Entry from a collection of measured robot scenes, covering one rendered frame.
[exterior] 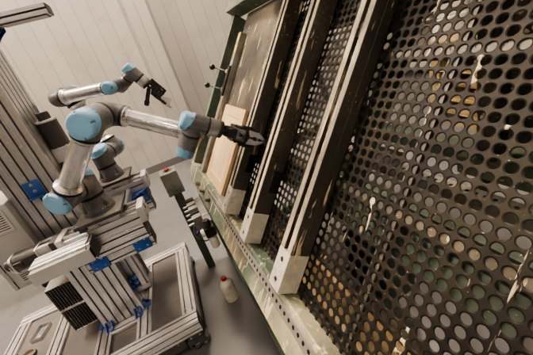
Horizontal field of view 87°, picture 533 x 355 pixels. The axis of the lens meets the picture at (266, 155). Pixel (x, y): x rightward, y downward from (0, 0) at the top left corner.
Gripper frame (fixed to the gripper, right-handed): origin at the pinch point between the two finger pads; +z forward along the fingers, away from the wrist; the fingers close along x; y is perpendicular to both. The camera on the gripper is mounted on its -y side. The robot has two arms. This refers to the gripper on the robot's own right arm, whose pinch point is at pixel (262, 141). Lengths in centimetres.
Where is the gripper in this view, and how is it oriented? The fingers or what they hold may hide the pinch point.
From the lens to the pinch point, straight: 122.1
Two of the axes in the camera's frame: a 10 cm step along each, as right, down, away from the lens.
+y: -4.1, -2.5, 8.8
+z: 8.7, 2.0, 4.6
